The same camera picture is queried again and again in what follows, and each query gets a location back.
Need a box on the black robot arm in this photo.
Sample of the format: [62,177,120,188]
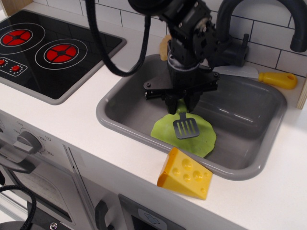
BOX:
[129,0,220,114]

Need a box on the yellow toy cheese wedge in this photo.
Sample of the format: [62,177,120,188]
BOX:
[157,148,213,200]

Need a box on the grey oven door handle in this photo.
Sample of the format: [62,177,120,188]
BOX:
[0,145,35,174]

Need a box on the toy pizza slice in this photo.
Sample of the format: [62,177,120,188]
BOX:
[159,34,171,61]

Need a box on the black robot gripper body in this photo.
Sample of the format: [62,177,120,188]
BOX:
[143,56,220,100]

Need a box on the black toy stove top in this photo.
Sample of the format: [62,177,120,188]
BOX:
[0,9,126,105]

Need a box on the black braided cable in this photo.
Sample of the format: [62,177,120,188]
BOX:
[85,0,152,77]

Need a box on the grey plastic sink basin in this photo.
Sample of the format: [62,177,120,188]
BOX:
[96,55,287,181]

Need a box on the toy oven door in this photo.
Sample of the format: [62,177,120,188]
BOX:
[0,112,93,230]

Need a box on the black dishwasher handle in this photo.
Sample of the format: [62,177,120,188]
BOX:
[95,200,115,230]

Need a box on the dark grey toy faucet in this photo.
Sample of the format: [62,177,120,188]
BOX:
[208,0,307,67]

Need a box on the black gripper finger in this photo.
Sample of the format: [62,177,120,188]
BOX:
[165,94,178,114]
[184,92,202,112]

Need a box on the yellow handled toy knife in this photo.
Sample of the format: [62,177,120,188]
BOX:
[214,66,298,90]

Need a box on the grey oven knob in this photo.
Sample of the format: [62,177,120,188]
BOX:
[13,131,42,154]

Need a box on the green handled grey spatula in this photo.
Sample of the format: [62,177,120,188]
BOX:
[173,100,200,139]

